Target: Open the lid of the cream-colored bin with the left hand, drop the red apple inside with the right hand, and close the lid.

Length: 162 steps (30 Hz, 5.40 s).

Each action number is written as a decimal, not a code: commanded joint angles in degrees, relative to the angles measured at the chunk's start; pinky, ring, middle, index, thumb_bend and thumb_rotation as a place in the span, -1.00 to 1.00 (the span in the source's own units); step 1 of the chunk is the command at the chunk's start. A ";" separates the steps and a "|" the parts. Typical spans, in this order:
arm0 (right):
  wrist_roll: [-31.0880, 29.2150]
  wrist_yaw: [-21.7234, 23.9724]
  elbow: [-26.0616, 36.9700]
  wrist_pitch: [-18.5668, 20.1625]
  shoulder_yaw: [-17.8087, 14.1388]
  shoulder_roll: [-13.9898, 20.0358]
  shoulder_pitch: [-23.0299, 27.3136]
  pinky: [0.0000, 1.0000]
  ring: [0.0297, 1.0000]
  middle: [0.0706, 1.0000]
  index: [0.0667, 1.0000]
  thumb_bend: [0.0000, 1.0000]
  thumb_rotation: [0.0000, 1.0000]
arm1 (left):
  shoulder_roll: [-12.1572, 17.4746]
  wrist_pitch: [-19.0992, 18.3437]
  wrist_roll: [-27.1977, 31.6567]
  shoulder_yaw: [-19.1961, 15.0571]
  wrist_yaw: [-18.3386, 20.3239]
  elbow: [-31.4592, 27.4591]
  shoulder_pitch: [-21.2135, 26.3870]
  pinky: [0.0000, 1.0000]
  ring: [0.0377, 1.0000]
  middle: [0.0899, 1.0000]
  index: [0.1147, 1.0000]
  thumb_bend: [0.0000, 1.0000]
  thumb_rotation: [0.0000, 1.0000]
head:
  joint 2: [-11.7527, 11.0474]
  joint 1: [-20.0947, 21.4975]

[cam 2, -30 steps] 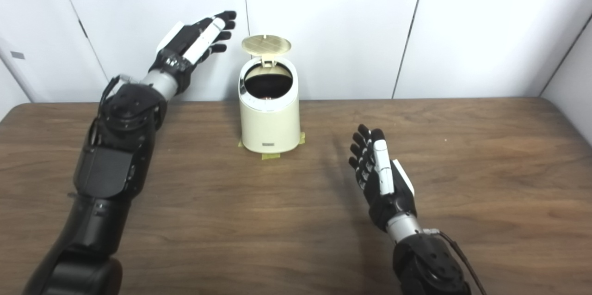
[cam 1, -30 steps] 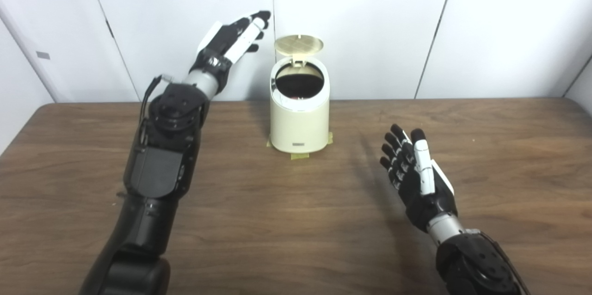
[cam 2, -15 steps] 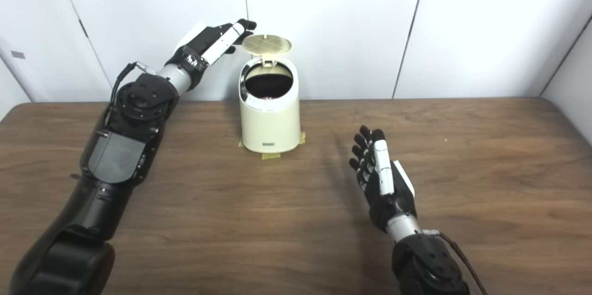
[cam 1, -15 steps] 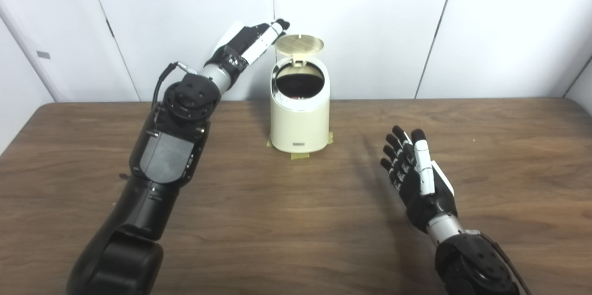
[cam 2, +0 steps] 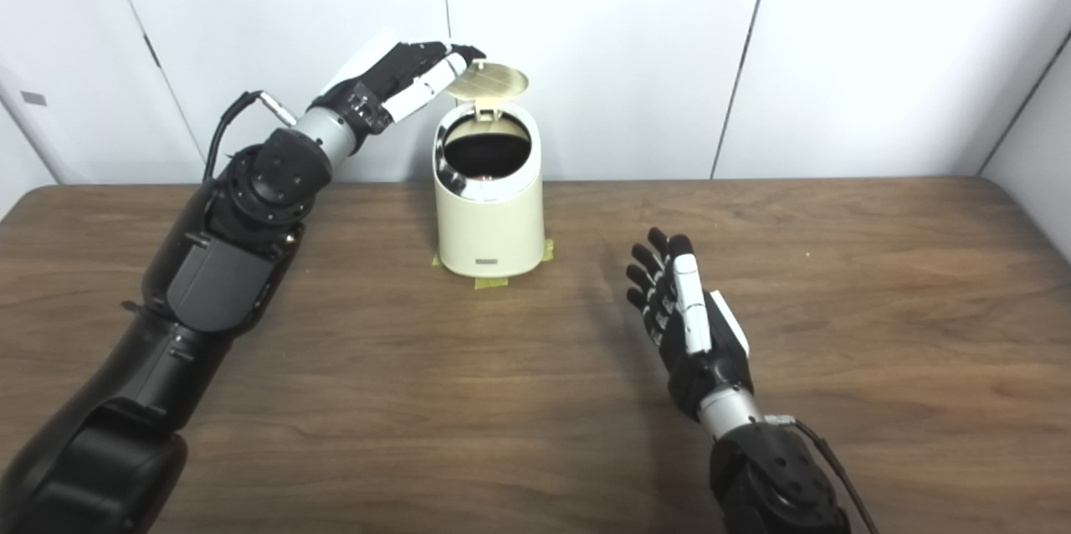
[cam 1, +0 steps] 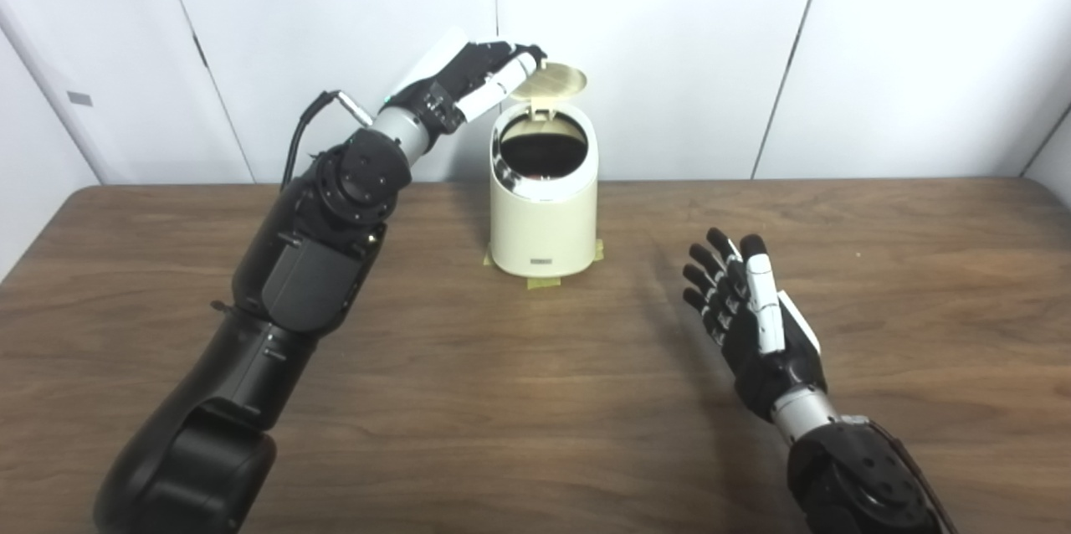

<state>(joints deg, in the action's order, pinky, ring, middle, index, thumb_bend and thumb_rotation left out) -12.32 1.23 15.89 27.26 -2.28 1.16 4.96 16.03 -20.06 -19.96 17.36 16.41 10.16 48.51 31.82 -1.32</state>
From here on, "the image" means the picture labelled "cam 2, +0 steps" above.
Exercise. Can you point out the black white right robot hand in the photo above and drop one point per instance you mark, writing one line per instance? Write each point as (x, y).
(703, 350)

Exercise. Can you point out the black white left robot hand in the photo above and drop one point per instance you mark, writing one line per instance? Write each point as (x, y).
(393, 78)

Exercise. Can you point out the round cream bin lid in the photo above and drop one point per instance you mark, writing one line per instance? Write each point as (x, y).
(489, 80)

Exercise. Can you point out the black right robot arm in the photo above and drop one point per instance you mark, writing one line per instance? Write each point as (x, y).
(778, 484)

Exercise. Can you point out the cream-colored bin body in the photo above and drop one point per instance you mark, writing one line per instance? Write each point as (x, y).
(494, 233)

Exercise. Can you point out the small grey wall label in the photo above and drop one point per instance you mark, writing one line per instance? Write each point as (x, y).
(33, 98)

